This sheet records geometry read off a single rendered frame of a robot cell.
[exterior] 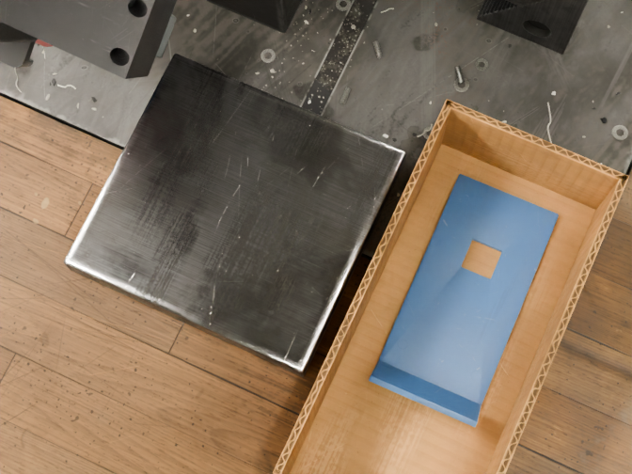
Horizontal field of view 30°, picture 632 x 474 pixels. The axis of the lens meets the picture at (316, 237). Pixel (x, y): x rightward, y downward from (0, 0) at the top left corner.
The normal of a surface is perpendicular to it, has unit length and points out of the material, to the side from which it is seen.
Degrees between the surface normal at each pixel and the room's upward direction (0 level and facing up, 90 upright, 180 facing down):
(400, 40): 0
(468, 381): 0
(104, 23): 27
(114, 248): 0
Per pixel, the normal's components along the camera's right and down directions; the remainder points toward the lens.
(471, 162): -0.01, -0.25
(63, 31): -0.19, 0.18
